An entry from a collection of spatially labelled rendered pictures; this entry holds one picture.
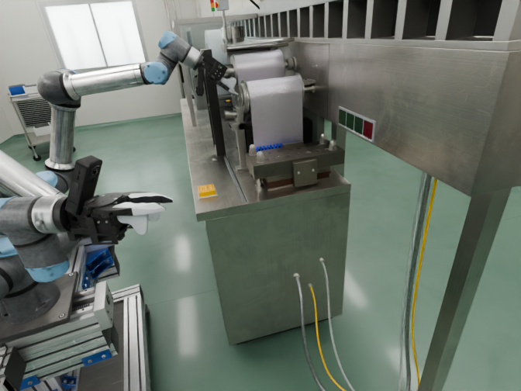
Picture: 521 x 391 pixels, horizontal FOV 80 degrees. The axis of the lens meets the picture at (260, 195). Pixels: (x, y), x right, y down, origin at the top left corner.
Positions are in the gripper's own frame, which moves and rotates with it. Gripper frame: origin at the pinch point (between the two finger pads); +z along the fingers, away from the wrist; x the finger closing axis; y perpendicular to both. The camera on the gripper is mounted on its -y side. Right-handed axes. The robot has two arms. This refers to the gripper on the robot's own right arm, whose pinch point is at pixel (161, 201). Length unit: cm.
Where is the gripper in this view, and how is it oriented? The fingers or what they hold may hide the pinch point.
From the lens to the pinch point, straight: 62.1
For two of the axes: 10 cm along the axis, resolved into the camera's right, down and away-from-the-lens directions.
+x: -0.9, 3.5, -9.3
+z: 9.9, -0.3, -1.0
